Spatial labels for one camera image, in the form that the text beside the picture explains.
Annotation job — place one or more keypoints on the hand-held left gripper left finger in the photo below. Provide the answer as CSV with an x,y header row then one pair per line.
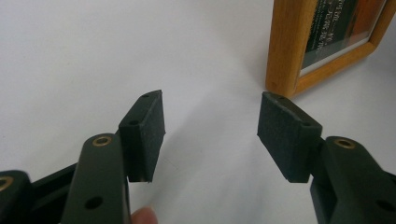
x,y
102,174

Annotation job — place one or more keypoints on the wooden picture frame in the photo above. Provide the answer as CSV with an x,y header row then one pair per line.
x,y
289,53

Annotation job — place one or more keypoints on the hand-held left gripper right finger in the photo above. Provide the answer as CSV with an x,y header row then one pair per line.
x,y
336,174

